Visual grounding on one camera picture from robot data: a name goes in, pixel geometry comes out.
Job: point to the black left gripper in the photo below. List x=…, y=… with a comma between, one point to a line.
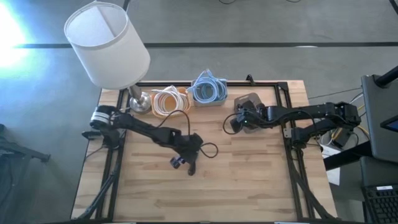
x=189, y=146

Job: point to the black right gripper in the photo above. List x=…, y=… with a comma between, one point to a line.
x=252, y=116

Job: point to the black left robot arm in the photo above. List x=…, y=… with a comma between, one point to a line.
x=146, y=129

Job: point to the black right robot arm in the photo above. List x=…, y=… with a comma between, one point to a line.
x=311, y=112

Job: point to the grey plastic bin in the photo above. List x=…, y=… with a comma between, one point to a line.
x=248, y=97

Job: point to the black table clamp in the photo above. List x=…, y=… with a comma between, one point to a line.
x=250, y=79

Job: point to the orange plastic bin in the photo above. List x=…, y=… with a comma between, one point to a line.
x=186, y=109

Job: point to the black power adapter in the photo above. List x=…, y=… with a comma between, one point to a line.
x=342, y=140

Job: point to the white paper sheet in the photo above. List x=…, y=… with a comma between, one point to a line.
x=332, y=174

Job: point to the dark grey computer cart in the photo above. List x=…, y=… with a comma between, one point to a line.
x=377, y=124

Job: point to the white shade silver table lamp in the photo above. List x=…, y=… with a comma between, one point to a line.
x=107, y=46

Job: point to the black keyboard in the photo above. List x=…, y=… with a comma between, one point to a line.
x=382, y=205

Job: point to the dark metal stand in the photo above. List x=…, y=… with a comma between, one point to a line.
x=15, y=155

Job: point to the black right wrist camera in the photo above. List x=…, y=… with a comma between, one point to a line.
x=236, y=126

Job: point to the black metal table frame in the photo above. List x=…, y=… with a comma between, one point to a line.
x=281, y=93

